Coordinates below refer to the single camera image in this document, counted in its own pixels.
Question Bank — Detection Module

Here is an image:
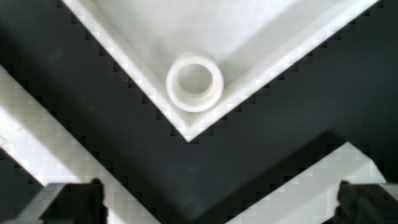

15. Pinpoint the white square tabletop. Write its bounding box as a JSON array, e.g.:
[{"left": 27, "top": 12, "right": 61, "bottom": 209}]
[{"left": 62, "top": 0, "right": 380, "bottom": 140}]

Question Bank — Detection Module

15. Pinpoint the white L-shaped obstacle fence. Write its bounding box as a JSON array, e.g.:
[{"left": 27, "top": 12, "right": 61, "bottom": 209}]
[{"left": 0, "top": 66, "right": 387, "bottom": 224}]

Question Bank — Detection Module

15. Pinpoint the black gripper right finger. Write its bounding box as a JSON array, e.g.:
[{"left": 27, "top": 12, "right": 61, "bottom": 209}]
[{"left": 331, "top": 181, "right": 398, "bottom": 224}]

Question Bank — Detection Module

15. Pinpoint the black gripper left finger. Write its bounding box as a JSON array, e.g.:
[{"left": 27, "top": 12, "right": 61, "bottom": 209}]
[{"left": 13, "top": 179, "right": 109, "bottom": 224}]

